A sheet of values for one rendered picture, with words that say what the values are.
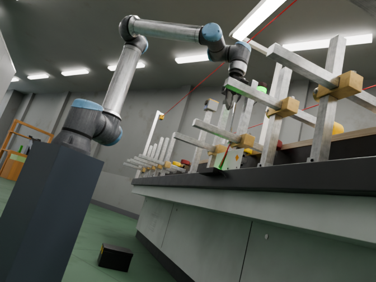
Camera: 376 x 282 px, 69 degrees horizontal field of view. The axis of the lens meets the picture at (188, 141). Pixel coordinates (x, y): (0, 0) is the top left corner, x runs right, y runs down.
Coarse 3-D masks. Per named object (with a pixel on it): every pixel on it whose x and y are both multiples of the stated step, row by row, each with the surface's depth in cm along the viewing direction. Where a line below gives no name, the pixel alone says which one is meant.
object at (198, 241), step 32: (256, 160) 147; (288, 160) 123; (160, 224) 265; (192, 224) 195; (224, 224) 155; (256, 224) 128; (160, 256) 242; (192, 256) 178; (224, 256) 144; (256, 256) 120; (288, 256) 104; (320, 256) 91; (352, 256) 81
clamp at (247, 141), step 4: (244, 136) 121; (248, 136) 121; (252, 136) 121; (240, 140) 123; (244, 140) 120; (248, 140) 120; (252, 140) 121; (232, 144) 129; (236, 144) 125; (240, 144) 122; (244, 144) 120; (248, 144) 120; (252, 144) 121
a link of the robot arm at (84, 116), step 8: (72, 104) 137; (80, 104) 135; (88, 104) 135; (96, 104) 138; (72, 112) 134; (80, 112) 133; (88, 112) 135; (96, 112) 138; (72, 120) 132; (80, 120) 133; (88, 120) 135; (96, 120) 139; (104, 120) 145; (72, 128) 131; (80, 128) 132; (88, 128) 135; (96, 128) 141; (104, 128) 145; (96, 136) 145
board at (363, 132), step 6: (348, 132) 98; (354, 132) 95; (360, 132) 93; (366, 132) 91; (372, 132) 89; (336, 138) 102; (342, 138) 99; (348, 138) 97; (288, 144) 126; (294, 144) 122; (300, 144) 119; (306, 144) 115; (282, 150) 130; (204, 162) 214
